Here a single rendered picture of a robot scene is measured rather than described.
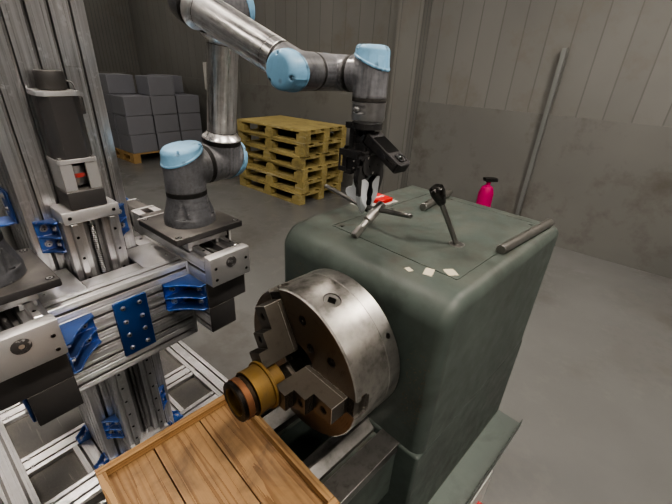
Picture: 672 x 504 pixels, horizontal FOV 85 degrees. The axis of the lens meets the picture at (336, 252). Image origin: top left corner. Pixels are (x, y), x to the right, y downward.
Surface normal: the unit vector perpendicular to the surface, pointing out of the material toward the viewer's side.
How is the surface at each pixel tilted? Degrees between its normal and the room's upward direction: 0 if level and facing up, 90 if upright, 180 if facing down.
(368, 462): 0
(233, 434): 0
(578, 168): 90
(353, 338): 43
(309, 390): 0
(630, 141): 90
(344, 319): 32
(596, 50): 90
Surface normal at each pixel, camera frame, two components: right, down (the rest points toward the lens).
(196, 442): 0.05, -0.89
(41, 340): 0.77, 0.32
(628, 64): -0.63, 0.32
